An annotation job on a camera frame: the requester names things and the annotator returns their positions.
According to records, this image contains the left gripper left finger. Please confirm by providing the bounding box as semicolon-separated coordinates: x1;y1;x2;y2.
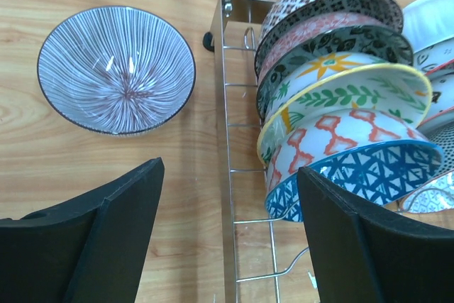
1;158;165;302

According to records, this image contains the plain white bowl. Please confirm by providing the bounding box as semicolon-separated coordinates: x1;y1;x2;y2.
403;0;453;53

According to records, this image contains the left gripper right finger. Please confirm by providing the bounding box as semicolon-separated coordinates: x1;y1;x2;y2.
297;167;453;302

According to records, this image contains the silver wire dish rack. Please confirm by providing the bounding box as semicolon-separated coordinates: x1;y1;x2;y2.
203;0;319;302

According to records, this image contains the black dotted hexagon bowl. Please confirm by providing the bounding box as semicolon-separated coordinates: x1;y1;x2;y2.
400;118;454;214

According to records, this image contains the blue triangle pattern bowl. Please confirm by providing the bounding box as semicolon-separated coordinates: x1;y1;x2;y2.
265;109;444;222

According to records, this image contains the red ikat pattern bowl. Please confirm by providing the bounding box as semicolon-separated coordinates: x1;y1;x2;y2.
418;69;453;135

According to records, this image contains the brown diamond pattern bowl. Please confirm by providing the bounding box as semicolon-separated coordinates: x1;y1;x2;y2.
254;0;404;75

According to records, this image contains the black leaf coral bowl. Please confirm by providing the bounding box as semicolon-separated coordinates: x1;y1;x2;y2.
256;12;413;119

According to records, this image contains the red geometric pattern bowl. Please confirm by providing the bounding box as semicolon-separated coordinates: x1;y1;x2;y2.
414;38;453;76

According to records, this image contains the yellow rim leaf bowl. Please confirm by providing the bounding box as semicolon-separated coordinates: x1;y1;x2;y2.
257;53;432;165

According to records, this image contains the striped line pattern bowl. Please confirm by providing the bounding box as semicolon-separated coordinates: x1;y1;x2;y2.
37;6;196;137

